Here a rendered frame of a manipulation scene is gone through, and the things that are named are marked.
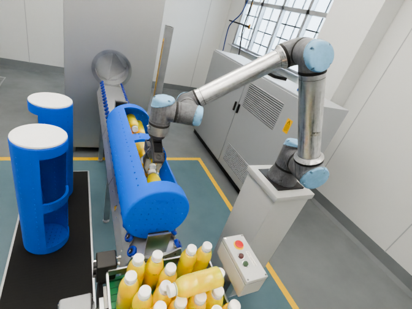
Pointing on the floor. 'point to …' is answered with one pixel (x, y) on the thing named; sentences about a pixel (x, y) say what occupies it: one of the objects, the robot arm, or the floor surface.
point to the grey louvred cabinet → (254, 120)
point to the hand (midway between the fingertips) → (151, 171)
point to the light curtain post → (163, 59)
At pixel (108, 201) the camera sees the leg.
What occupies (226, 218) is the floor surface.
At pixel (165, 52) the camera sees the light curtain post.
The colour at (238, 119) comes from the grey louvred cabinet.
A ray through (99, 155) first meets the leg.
